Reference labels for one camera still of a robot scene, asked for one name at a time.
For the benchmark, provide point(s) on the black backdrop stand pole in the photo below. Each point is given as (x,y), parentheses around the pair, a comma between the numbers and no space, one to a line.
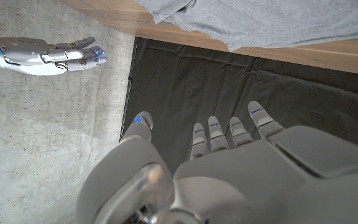
(128,87)

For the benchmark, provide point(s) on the grey shorts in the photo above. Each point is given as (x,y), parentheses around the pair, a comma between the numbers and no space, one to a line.
(275,21)

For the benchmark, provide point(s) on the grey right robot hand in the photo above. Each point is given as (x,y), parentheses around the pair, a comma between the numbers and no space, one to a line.
(42,57)

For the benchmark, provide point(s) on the black backdrop curtain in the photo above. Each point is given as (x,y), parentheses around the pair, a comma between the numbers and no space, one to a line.
(197,87)

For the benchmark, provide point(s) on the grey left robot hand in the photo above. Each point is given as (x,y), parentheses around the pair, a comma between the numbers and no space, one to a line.
(244,186)

